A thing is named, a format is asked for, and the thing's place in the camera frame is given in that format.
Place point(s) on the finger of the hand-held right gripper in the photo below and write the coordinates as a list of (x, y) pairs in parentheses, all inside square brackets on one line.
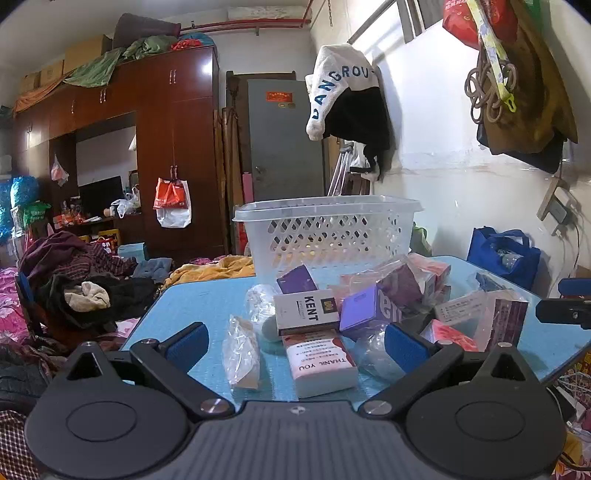
[(565, 313), (577, 286)]

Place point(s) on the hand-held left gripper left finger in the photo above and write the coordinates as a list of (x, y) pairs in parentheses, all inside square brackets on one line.
[(189, 346)]

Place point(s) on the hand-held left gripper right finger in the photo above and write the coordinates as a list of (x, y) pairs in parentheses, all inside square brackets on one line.
[(404, 346)]

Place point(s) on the clear plastic bag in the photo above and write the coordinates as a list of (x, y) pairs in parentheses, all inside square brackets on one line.
[(371, 353)]

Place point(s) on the red patterned packet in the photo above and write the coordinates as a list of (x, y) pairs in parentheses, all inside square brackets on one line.
[(450, 334)]

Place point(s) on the clear bag with tan snack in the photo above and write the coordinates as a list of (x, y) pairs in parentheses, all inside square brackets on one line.
[(241, 353)]

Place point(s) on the dark red box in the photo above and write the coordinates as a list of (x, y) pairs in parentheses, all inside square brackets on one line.
[(510, 323)]

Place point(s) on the large purple box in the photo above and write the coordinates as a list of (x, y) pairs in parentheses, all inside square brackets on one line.
[(360, 309)]

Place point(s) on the purple packet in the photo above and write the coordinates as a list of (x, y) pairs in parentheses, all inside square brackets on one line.
[(401, 284)]

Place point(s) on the white card packet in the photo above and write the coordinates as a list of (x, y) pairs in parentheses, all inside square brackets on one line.
[(461, 309)]

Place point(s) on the pink box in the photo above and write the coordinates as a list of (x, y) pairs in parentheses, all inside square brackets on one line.
[(431, 270)]

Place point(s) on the pink tissue pack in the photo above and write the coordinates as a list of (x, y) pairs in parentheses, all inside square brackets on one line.
[(318, 364)]

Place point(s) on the white cigarette box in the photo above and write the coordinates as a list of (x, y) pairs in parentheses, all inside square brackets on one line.
[(302, 311)]

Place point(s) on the small purple box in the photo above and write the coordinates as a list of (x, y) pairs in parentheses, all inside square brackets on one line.
[(298, 279)]

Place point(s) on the white plastic basket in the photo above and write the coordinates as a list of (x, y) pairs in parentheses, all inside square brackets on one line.
[(323, 230)]

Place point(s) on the white power strip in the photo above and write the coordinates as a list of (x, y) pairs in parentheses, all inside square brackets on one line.
[(558, 210)]

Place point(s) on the yellow blanket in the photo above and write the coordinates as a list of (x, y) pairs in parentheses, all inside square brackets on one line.
[(217, 270)]

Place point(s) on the blue-grey cloth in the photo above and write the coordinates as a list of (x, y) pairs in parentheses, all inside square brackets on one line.
[(154, 268)]

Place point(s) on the blue tote bag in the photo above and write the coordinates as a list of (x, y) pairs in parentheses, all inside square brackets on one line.
[(485, 258)]

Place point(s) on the green and white bag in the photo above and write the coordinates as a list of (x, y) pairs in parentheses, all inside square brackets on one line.
[(421, 240)]

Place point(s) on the teal box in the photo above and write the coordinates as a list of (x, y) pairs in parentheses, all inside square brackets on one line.
[(134, 252)]

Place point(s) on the orange and white plastic bag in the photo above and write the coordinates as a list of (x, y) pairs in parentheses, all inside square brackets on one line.
[(173, 214)]

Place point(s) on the black hanging bag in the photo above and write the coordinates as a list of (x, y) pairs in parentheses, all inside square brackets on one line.
[(540, 159)]

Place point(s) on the pile of dark clothes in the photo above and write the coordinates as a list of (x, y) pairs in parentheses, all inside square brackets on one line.
[(69, 272)]

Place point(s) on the pink foam board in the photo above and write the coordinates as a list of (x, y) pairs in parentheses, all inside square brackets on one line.
[(248, 189)]

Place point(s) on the black jacket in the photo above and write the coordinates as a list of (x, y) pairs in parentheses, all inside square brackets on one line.
[(21, 378)]

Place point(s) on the black television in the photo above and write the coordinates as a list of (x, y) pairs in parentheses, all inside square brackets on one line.
[(99, 196)]

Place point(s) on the brown hanging bag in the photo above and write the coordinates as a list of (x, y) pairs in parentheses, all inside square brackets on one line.
[(535, 110)]

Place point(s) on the pink floral bedsheet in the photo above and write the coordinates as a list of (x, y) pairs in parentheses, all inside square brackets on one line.
[(9, 300)]

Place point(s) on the metal crutches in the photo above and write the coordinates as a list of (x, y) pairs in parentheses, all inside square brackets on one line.
[(339, 170)]

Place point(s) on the wooden planks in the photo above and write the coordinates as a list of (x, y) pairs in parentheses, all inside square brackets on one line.
[(231, 161)]

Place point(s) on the green packet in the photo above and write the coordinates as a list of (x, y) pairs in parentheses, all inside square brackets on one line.
[(37, 214)]

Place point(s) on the brown wooden wardrobe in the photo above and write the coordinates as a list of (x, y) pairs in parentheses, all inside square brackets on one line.
[(194, 138)]

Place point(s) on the small pink plastic bag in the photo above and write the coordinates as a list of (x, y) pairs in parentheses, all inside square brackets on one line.
[(59, 171)]

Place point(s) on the grey door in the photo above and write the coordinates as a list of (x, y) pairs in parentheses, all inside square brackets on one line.
[(286, 147)]

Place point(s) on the blue plastic bags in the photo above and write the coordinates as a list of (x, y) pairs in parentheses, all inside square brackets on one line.
[(21, 191)]

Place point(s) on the white and black hoodie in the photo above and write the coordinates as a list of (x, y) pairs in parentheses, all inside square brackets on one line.
[(341, 69)]

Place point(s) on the green cloth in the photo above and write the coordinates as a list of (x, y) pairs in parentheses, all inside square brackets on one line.
[(97, 69)]

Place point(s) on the small cardboard box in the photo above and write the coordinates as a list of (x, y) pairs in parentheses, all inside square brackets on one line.
[(51, 73)]

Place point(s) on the large cardboard box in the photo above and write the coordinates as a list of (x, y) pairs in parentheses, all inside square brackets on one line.
[(85, 53)]

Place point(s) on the red ceiling pipe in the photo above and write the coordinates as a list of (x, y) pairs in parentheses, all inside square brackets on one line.
[(240, 25)]

